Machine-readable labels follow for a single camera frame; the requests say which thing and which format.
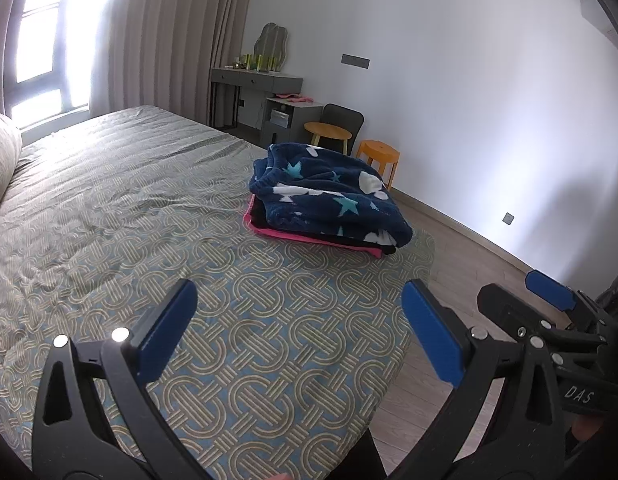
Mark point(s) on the folded pink garment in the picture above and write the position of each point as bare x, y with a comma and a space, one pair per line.
284, 234

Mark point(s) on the bed with patterned sheet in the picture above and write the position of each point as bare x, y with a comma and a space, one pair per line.
139, 210

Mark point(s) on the dark wall switch panel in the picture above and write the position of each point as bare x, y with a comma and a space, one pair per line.
355, 61

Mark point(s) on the folded black garment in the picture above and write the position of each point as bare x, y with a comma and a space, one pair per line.
262, 217

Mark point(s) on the wall socket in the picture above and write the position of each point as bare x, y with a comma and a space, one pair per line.
508, 218

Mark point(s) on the grey vanity desk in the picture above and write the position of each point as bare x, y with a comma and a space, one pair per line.
256, 80

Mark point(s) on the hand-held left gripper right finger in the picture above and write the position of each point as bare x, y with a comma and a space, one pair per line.
434, 330

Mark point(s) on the person's dark clothing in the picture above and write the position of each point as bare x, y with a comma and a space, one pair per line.
616, 290

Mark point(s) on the pink cloth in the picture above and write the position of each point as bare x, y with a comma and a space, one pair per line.
291, 96

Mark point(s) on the patterned pillow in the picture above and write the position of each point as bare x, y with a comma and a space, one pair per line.
1, 160

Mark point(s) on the grey nightstand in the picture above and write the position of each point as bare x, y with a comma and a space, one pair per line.
294, 125

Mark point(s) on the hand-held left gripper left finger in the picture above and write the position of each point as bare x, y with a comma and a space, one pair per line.
169, 330

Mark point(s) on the orange stool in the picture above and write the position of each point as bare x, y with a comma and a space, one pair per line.
379, 152

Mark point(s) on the round wooden side table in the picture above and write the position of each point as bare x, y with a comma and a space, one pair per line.
328, 131

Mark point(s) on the window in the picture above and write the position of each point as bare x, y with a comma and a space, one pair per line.
44, 35

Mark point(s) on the blue star fleece pants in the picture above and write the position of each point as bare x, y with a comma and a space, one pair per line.
329, 195

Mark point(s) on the white air conditioner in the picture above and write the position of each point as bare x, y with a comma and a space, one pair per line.
596, 12

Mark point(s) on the wavy mirror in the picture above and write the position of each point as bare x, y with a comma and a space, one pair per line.
274, 45

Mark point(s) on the person's dark trouser leg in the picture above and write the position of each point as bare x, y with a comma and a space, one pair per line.
359, 455

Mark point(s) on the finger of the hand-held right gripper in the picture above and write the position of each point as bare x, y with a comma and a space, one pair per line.
549, 287
506, 307

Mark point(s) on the person's right hand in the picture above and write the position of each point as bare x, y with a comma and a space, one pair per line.
585, 429

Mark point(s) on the black chair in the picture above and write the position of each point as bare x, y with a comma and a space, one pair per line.
346, 117

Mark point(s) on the beige curtain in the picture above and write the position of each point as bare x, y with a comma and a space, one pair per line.
184, 35

